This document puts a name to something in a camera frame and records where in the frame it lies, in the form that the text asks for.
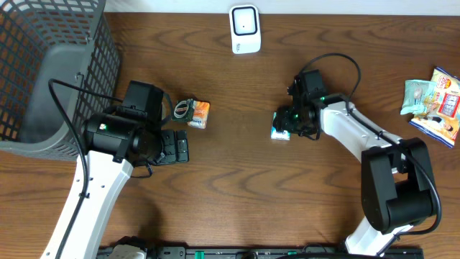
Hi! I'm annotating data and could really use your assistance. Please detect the teal small snack packet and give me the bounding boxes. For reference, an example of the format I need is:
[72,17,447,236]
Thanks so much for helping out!
[270,112,290,141]

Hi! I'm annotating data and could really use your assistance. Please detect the dark green round-logo packet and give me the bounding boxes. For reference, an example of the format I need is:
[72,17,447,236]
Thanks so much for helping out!
[172,99,196,122]

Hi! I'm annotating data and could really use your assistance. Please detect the orange small snack packet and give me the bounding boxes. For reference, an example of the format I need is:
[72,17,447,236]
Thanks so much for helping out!
[188,101,210,130]

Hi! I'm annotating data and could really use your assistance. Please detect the light green snack packet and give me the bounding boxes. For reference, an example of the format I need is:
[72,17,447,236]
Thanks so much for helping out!
[400,80,437,115]

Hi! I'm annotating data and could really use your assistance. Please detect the large beige snack bag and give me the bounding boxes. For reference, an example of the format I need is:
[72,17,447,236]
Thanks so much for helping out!
[409,67,459,148]

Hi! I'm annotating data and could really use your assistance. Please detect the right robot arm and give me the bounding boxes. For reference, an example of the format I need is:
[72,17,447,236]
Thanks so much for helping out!
[272,70,442,256]

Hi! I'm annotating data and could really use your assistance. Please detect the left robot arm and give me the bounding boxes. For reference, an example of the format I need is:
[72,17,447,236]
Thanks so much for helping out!
[42,79,189,258]

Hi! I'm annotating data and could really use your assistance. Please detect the white barcode scanner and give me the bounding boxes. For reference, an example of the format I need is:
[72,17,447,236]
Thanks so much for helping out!
[229,4,262,55]

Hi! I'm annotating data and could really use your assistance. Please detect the dark grey mesh plastic basket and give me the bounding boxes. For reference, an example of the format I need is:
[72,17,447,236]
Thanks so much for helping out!
[1,0,121,161]

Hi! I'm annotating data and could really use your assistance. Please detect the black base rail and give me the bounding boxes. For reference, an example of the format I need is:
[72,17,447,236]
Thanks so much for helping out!
[96,244,425,259]

